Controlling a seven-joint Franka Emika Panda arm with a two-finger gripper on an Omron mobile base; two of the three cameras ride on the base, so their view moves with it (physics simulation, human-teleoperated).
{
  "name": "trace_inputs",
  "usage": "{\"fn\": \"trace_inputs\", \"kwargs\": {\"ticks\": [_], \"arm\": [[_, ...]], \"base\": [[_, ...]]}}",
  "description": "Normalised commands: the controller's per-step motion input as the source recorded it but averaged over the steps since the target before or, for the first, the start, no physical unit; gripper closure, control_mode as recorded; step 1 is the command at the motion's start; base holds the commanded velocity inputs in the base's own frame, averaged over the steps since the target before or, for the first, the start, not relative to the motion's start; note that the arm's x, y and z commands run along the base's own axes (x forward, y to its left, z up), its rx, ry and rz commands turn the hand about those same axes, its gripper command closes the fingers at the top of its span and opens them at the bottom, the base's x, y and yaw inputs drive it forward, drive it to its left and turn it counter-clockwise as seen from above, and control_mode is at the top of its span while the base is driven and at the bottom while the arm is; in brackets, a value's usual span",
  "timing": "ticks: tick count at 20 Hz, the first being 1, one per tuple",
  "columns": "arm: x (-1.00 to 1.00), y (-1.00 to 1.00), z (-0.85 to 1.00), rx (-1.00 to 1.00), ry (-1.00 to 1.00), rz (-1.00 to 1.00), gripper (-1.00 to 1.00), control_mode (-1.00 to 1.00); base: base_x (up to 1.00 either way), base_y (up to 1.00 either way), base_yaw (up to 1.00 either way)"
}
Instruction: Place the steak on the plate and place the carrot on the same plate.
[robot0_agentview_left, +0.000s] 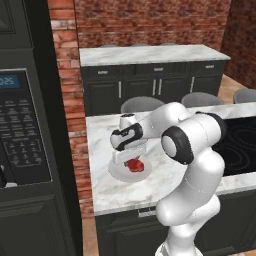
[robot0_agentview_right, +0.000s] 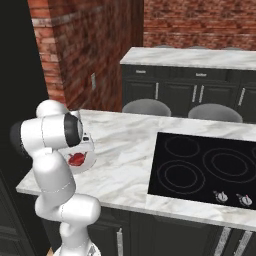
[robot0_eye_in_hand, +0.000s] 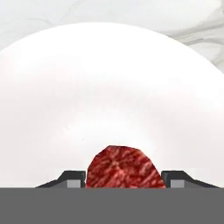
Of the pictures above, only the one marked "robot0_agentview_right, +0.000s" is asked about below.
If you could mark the silver hob knob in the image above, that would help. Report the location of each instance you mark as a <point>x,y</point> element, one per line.
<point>220,196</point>
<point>244,199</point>

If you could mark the black cupboard door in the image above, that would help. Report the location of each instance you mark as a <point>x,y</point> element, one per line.
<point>248,243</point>
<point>173,238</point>
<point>105,241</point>

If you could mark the white round plate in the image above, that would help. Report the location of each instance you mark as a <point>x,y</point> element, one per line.
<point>87,164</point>

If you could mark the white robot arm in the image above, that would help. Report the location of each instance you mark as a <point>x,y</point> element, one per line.
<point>50,173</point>

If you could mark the grey wall switch plate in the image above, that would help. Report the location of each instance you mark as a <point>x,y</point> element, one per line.
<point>93,81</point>

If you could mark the black cupboard run marble top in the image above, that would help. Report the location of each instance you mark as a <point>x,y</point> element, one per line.
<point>186,86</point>

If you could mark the black hob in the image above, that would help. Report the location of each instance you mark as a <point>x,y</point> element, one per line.
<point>206,166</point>

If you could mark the grey round stool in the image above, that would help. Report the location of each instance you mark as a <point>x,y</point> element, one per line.
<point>215,113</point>
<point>146,107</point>

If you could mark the tall black fridge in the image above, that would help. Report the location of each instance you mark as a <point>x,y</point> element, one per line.
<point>20,66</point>

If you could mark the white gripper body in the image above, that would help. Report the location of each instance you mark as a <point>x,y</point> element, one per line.
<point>89,146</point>

